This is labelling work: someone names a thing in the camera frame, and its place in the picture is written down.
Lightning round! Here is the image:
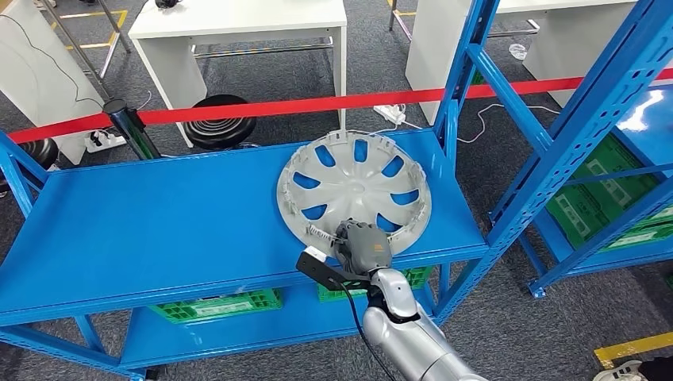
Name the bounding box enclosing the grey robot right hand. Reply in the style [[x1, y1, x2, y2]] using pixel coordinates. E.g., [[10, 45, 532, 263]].
[[333, 219, 394, 277]]

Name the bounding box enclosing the grey plastic wheel cover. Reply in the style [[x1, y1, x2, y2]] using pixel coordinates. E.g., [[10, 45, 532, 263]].
[[275, 130, 433, 259]]

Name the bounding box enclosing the blue metal shelf rack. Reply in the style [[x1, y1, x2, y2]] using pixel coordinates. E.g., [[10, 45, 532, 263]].
[[0, 0, 673, 381], [491, 83, 673, 300]]

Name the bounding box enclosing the white power strip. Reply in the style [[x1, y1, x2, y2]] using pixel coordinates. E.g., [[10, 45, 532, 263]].
[[83, 129, 127, 153], [373, 103, 407, 126]]

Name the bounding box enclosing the red barrier belt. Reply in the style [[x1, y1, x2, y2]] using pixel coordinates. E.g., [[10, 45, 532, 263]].
[[5, 68, 673, 145]]

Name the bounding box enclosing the black round stool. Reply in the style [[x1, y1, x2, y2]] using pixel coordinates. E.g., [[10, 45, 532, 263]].
[[183, 94, 258, 152], [0, 137, 60, 183]]

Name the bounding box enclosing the white cabinet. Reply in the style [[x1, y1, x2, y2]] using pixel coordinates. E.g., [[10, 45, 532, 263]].
[[0, 0, 103, 165]]

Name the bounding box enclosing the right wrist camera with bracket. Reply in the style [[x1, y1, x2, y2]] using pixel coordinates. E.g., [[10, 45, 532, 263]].
[[295, 245, 371, 291]]

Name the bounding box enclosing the black camera cable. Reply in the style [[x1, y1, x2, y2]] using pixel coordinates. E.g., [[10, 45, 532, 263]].
[[336, 281, 398, 381]]

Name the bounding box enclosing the white floor cable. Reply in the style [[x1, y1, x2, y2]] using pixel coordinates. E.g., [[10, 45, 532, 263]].
[[367, 102, 563, 144]]

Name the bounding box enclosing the black barrier post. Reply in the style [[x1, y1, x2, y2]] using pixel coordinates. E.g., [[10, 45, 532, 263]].
[[102, 98, 161, 160]]

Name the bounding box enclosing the steel stand frame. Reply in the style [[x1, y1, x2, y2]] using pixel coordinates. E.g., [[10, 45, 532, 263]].
[[33, 0, 133, 101]]

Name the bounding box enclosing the thin black cable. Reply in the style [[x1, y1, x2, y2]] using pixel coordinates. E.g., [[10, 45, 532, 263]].
[[0, 13, 105, 109]]

